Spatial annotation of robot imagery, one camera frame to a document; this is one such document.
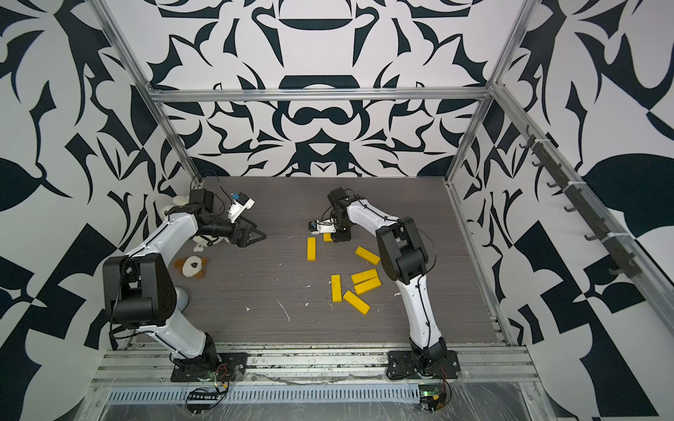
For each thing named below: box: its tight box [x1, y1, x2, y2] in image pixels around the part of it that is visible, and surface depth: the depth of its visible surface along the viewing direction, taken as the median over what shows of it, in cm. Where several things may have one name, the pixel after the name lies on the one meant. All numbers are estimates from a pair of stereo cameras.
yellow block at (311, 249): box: [307, 236, 317, 262], surface depth 99 cm
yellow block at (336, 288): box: [330, 274, 343, 303], surface depth 91 cm
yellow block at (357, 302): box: [342, 290, 372, 316], surface depth 87 cm
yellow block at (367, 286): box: [353, 277, 382, 296], surface depth 91 cm
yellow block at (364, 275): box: [351, 268, 379, 285], surface depth 93 cm
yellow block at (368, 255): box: [354, 245, 381, 266], surface depth 98 cm
